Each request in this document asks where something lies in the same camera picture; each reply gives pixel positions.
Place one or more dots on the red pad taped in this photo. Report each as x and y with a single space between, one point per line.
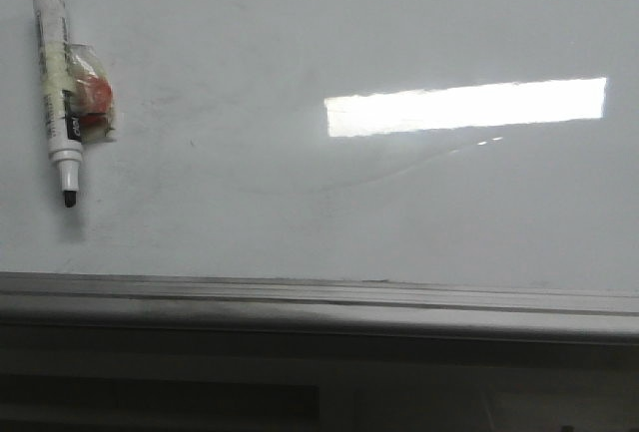
93 102

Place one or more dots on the white black whiteboard marker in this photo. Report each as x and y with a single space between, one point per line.
65 149

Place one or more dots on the white whiteboard surface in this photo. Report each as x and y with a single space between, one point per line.
488 143

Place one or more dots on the grey aluminium whiteboard frame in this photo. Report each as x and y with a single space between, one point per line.
319 306

